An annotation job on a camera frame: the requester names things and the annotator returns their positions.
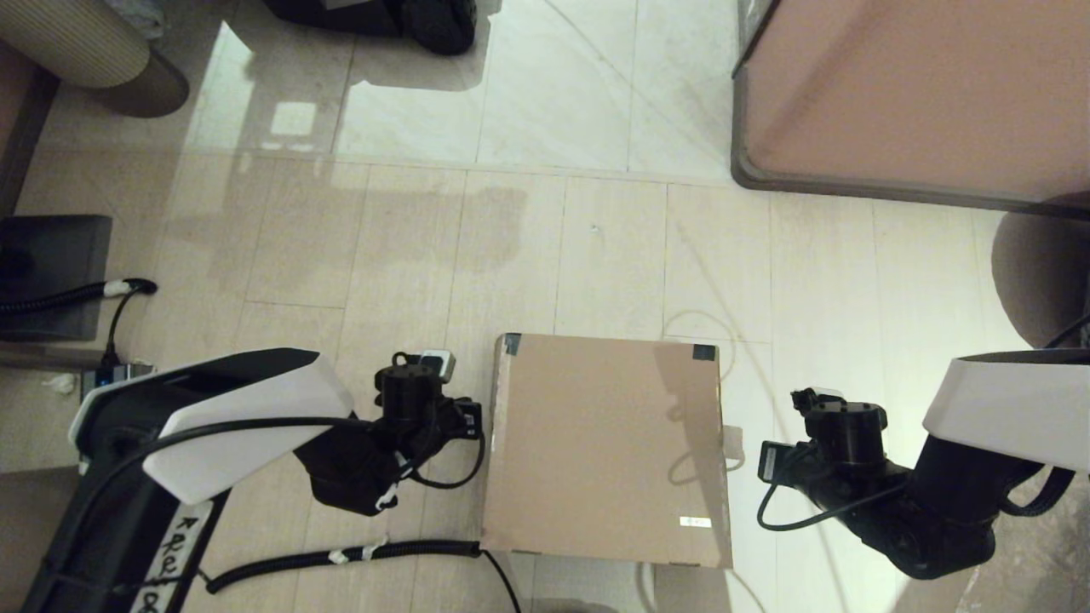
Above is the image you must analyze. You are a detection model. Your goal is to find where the brown cardboard shoe box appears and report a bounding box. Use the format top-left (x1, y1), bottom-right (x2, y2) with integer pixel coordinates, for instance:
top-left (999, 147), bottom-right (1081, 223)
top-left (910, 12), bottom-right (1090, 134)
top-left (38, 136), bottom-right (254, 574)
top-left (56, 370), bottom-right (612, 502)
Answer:
top-left (479, 333), bottom-right (735, 570)

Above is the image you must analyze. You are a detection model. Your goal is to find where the grey power supply box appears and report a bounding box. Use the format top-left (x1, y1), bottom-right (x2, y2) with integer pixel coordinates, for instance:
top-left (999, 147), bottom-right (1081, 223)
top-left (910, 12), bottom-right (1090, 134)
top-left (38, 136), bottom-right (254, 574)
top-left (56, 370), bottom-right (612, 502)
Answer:
top-left (79, 363), bottom-right (160, 401)

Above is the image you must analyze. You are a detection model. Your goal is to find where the long black corrugated conduit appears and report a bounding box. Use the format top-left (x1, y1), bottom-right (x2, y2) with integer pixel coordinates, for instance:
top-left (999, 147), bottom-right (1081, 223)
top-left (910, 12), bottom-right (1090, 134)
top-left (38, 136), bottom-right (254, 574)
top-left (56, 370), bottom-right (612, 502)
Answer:
top-left (205, 539), bottom-right (486, 596)

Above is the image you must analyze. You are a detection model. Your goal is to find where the pink cabinet with grey base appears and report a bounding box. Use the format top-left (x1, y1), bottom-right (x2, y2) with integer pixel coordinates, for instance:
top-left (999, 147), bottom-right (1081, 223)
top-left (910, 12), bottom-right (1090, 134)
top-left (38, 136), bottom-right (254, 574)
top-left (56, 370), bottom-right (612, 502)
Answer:
top-left (729, 0), bottom-right (1090, 223)

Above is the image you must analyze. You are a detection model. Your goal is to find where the short black corrugated conduit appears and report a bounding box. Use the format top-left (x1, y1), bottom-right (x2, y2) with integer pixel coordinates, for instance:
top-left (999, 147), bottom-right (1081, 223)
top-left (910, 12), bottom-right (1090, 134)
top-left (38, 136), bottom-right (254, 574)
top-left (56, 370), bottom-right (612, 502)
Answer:
top-left (0, 278), bottom-right (160, 318)

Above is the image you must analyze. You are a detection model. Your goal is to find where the black wheeled machine base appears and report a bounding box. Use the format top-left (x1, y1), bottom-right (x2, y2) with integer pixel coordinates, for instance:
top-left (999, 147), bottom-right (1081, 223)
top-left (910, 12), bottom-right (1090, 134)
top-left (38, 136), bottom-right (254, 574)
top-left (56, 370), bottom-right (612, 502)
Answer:
top-left (262, 0), bottom-right (479, 57)

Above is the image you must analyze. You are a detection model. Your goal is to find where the dark grey square block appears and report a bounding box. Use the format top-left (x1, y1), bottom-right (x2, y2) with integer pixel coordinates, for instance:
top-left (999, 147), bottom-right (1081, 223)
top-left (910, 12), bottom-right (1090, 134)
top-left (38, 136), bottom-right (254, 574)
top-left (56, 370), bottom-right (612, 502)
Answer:
top-left (0, 215), bottom-right (114, 341)

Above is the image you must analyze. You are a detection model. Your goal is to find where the grey crumpled cloth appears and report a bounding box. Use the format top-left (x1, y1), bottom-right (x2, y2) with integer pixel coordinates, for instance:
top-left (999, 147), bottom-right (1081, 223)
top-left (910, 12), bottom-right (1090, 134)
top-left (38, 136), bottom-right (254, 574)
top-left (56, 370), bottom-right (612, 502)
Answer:
top-left (109, 0), bottom-right (168, 40)

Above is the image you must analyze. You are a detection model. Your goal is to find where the ribbed beige round stool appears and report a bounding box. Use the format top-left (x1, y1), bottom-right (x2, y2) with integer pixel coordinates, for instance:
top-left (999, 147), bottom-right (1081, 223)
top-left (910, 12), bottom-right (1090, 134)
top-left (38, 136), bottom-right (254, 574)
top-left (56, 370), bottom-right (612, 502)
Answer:
top-left (0, 0), bottom-right (191, 119)

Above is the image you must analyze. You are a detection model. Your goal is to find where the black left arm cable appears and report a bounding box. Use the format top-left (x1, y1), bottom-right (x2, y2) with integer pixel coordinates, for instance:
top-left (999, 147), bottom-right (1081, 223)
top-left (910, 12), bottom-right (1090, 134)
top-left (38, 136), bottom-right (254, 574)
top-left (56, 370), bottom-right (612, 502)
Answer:
top-left (47, 414), bottom-right (488, 597)

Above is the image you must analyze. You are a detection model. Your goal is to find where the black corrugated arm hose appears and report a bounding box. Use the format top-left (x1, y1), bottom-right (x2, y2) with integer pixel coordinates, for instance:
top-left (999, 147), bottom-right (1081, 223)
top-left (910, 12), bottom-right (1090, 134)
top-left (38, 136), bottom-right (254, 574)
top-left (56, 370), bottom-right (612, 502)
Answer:
top-left (999, 465), bottom-right (1077, 519)

